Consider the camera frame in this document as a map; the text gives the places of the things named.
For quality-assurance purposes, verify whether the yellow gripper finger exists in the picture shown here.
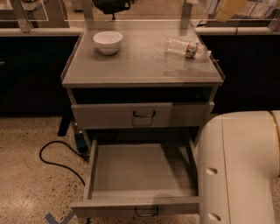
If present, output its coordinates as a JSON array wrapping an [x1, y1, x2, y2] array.
[[215, 0, 248, 22]]

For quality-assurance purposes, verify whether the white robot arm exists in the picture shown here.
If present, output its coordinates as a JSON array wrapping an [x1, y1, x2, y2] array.
[[198, 33, 279, 224]]

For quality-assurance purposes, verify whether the clear red label bottle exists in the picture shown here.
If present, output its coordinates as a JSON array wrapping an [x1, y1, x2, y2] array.
[[164, 38, 210, 62]]

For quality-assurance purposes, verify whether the closed upper grey drawer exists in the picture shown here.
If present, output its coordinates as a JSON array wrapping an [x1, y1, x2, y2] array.
[[72, 101, 214, 130]]

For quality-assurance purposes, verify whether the grey drawer cabinet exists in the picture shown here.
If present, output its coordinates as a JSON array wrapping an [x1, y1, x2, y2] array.
[[60, 19, 226, 219]]

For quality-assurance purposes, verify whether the open middle grey drawer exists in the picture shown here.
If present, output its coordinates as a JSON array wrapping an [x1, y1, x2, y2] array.
[[71, 140, 199, 218]]

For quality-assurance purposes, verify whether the black office chair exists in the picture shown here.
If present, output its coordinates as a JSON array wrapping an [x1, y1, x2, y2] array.
[[92, 0, 134, 20]]

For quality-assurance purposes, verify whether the white ceramic bowl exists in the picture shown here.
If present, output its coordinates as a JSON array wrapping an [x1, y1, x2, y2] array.
[[93, 31, 123, 55]]

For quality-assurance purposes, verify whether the blue power adapter box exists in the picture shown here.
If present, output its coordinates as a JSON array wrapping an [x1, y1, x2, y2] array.
[[74, 133, 88, 153]]

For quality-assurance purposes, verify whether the blue tape cross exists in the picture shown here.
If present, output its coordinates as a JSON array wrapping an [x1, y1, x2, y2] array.
[[45, 210, 77, 224]]

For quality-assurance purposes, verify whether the black floor cable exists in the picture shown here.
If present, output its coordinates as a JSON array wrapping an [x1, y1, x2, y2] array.
[[38, 139, 91, 186]]

